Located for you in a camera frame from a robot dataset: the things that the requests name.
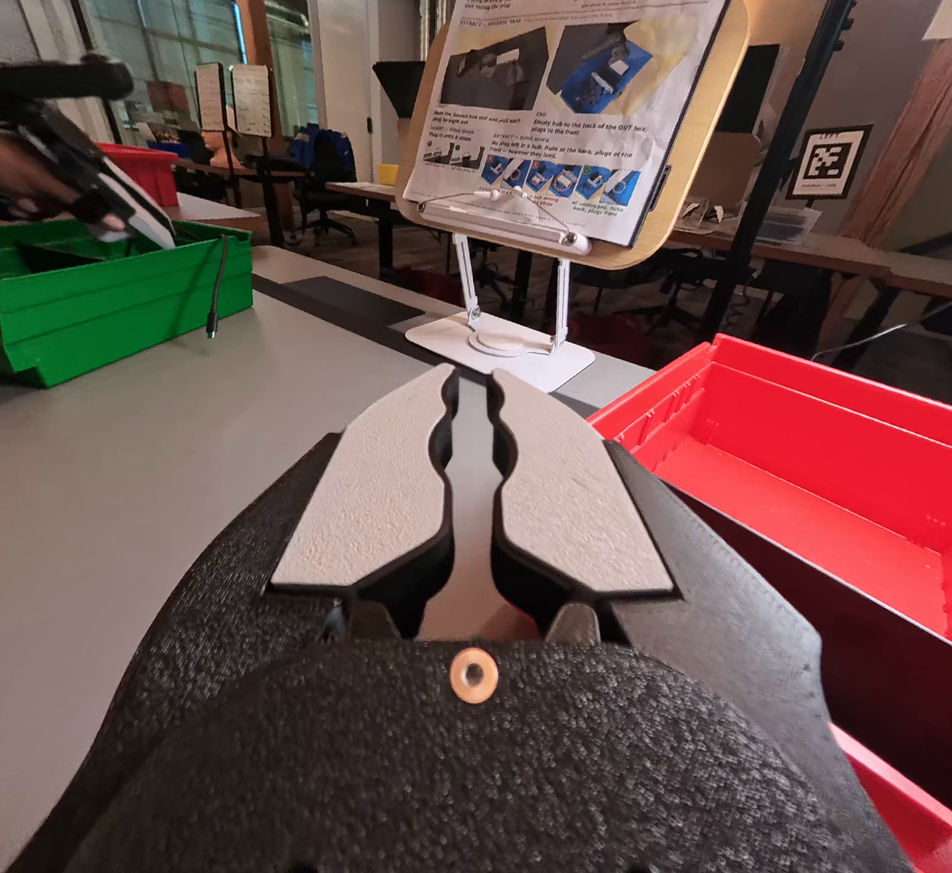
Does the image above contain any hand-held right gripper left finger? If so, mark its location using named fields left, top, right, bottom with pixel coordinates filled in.
left=269, top=363, right=458, bottom=602

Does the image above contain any black and tan folded panel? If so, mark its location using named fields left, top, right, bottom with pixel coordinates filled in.
left=372, top=61, right=426, bottom=145

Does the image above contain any thin black cable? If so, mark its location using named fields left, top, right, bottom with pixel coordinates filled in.
left=205, top=233, right=230, bottom=340

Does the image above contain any printed instruction sheet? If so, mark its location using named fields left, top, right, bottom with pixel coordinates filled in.
left=402, top=0, right=766, bottom=249

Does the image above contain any person's left hand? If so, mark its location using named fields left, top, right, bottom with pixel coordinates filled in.
left=0, top=132, right=129, bottom=234

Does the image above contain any small instruction board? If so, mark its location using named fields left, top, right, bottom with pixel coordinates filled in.
left=231, top=63, right=273, bottom=139
left=195, top=62, right=227, bottom=133

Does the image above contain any wood and white document stand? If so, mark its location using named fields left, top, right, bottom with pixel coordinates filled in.
left=393, top=0, right=752, bottom=395

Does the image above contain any black office chair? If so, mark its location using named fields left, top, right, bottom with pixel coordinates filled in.
left=297, top=129, right=362, bottom=243

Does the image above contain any large red plastic bin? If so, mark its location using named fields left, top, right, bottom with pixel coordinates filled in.
left=588, top=333, right=952, bottom=873

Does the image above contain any small red plastic bin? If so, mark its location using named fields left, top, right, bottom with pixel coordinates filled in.
left=95, top=142, right=181, bottom=210

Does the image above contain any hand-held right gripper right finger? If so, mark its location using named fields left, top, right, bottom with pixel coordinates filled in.
left=487, top=367, right=678, bottom=602

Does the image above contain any wooden pillar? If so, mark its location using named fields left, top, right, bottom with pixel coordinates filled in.
left=826, top=62, right=952, bottom=346
left=222, top=0, right=287, bottom=145

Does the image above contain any green plastic bin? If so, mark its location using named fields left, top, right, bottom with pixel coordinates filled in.
left=0, top=218, right=254, bottom=390

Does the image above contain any long wooden workbench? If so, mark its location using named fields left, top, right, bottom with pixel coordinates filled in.
left=326, top=180, right=952, bottom=294

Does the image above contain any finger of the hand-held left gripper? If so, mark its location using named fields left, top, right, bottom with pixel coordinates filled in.
left=97, top=157, right=178, bottom=250

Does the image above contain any framed black-white marker sign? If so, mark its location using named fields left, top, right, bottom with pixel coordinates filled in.
left=786, top=125, right=873, bottom=201

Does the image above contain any light stand pole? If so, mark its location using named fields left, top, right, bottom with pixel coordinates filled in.
left=699, top=0, right=893, bottom=346

